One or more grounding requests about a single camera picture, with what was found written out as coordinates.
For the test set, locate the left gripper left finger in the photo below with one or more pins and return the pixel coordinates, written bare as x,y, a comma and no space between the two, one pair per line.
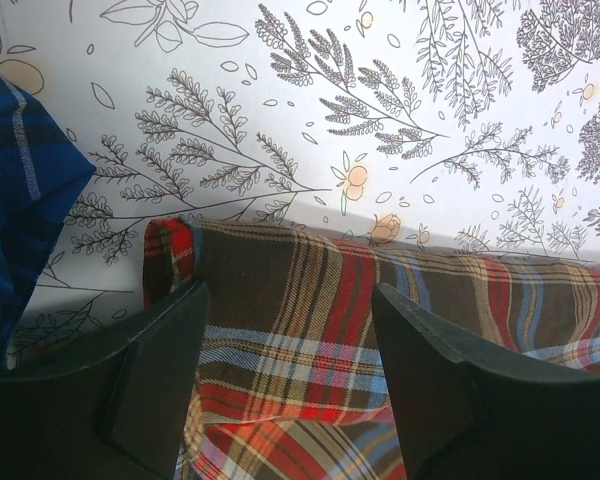
110,405

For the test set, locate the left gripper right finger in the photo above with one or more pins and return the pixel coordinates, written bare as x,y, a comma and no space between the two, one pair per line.
466,408

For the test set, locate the red plaid long sleeve shirt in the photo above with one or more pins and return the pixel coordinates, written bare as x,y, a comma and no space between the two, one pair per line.
290,383

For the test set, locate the blue plaid folded shirt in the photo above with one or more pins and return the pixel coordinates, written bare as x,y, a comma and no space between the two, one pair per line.
41,176

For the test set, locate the floral patterned table mat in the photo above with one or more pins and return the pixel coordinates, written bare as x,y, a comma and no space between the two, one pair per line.
441,125

